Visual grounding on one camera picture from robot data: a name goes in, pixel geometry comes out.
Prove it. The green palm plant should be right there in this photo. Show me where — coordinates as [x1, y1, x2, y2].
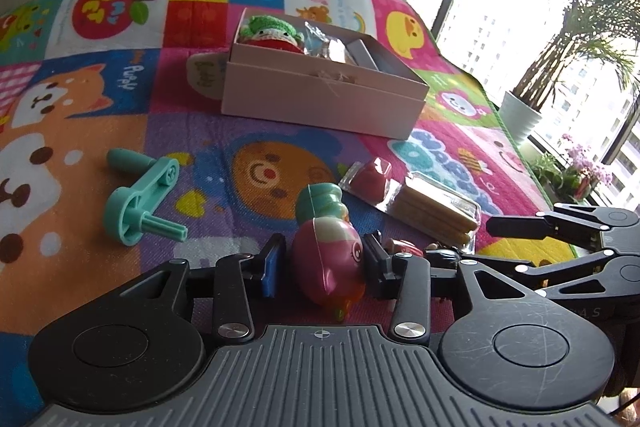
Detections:
[515, 0, 640, 108]

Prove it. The red candy clear packet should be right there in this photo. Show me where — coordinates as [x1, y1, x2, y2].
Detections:
[339, 158, 401, 208]

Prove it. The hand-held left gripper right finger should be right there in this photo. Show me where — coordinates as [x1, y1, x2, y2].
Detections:
[362, 232, 541, 343]

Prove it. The colourful printed play mat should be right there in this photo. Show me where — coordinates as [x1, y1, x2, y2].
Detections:
[0, 0, 591, 408]

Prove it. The pink cardboard box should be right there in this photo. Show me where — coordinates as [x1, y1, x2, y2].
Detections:
[221, 7, 430, 142]

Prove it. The pink flowering plant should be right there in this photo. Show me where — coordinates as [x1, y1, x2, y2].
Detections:
[555, 134, 613, 202]

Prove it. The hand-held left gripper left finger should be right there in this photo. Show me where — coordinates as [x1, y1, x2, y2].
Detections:
[112, 234, 287, 343]

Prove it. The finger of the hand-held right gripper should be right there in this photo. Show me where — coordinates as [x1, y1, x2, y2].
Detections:
[486, 202, 640, 254]
[425, 243, 640, 300]

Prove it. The biscuit sticks clear packet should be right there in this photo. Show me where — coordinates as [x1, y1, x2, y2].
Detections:
[380, 172, 483, 253]

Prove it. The red green crochet toy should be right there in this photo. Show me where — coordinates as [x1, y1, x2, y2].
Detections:
[237, 14, 307, 55]

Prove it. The teal plastic crank handle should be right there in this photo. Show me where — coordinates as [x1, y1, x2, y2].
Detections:
[104, 148, 190, 249]

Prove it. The white plant pot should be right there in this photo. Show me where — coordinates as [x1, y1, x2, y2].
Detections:
[500, 89, 543, 148]

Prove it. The light blue plastic case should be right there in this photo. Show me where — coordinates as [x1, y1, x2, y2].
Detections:
[347, 38, 381, 72]

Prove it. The pink green plastic toy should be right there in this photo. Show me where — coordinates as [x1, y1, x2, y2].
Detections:
[292, 182, 368, 323]

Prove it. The small red toy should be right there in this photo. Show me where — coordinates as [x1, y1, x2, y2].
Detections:
[385, 238, 426, 260]

